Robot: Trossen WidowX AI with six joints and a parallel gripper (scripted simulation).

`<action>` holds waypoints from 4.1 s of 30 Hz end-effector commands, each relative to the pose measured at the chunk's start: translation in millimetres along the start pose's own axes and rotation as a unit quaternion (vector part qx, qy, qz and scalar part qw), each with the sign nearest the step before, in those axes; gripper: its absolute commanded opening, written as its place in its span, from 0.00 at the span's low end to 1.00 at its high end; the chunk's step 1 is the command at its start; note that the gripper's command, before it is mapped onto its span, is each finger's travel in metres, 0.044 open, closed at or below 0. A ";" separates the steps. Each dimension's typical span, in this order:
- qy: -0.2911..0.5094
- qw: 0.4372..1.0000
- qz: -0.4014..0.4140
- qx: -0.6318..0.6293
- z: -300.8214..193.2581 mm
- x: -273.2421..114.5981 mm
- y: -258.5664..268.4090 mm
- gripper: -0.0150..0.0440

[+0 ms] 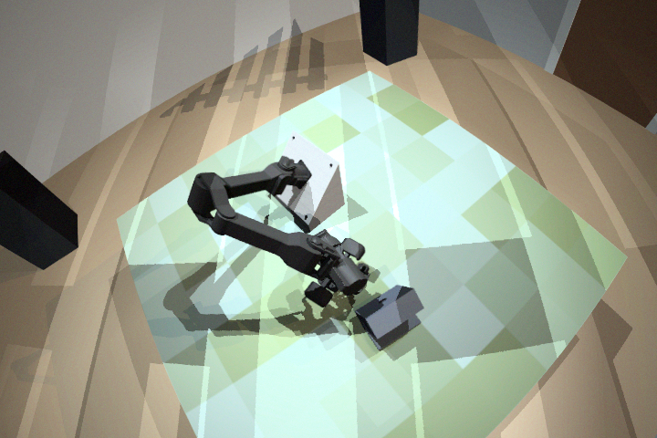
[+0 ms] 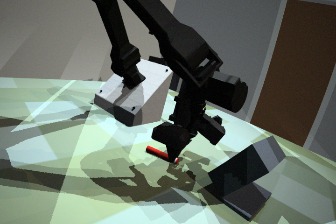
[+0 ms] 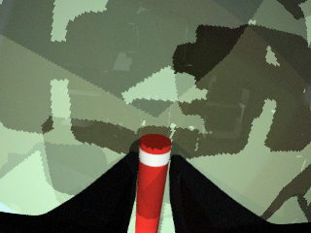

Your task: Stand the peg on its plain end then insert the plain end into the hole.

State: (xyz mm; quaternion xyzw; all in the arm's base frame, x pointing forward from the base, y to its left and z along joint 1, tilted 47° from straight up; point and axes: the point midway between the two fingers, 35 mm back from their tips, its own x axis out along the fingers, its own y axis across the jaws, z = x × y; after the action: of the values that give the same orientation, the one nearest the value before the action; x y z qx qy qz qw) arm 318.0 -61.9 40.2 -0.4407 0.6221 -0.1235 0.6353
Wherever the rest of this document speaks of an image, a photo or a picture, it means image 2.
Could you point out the red peg with white band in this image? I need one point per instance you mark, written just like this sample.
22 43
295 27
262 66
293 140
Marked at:
160 153

